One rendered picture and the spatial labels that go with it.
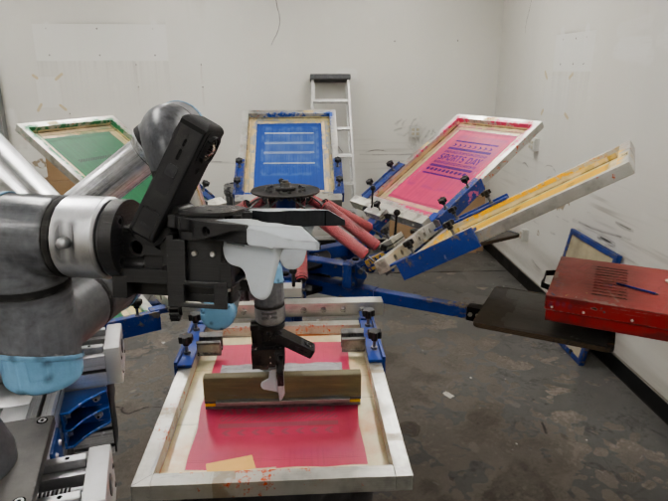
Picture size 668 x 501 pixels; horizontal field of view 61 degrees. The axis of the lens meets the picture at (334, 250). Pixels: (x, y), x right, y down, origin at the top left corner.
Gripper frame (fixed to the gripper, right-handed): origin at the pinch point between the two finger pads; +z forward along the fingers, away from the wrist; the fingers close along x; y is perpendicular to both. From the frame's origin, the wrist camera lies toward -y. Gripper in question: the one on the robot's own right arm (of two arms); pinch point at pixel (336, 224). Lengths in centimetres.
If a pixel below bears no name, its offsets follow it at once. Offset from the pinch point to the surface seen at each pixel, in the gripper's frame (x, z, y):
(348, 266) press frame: -180, -19, 40
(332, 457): -72, -9, 63
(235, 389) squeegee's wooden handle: -86, -37, 55
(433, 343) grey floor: -337, 24, 122
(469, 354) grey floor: -324, 48, 124
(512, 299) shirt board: -175, 46, 49
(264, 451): -72, -25, 63
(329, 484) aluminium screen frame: -60, -8, 62
